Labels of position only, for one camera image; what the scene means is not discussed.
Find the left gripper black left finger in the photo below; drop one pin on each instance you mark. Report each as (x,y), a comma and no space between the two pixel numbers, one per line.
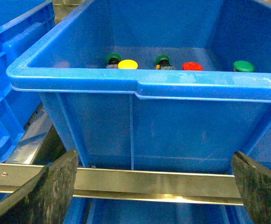
(46,197)

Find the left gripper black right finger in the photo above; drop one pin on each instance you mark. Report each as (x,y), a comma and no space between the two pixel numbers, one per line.
(253,181)

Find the red push button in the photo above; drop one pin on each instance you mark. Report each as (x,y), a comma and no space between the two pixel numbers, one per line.
(192,66)

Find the blue bin with buttons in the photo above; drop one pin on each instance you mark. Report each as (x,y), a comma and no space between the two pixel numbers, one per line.
(147,119)

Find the blue lower bin left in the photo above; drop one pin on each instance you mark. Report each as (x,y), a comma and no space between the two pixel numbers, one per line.
(105,211)

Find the green push button right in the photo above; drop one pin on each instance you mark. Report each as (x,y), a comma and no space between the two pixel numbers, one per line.
(243,66)

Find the blue crate far left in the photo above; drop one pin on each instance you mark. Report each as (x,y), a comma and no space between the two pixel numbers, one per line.
(22,23)

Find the steel front shelf rail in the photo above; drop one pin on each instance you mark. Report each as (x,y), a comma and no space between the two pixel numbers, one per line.
(135,185)

